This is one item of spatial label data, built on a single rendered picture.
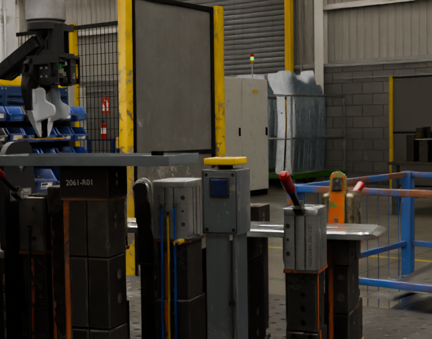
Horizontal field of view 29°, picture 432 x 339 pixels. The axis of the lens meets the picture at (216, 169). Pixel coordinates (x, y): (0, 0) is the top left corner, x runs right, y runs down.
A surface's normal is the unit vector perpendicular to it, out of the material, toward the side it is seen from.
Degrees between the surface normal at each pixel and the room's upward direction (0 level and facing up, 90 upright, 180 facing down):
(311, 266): 90
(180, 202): 90
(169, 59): 90
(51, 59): 90
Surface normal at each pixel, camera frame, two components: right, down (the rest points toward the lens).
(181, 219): -0.34, 0.05
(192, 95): 0.83, 0.03
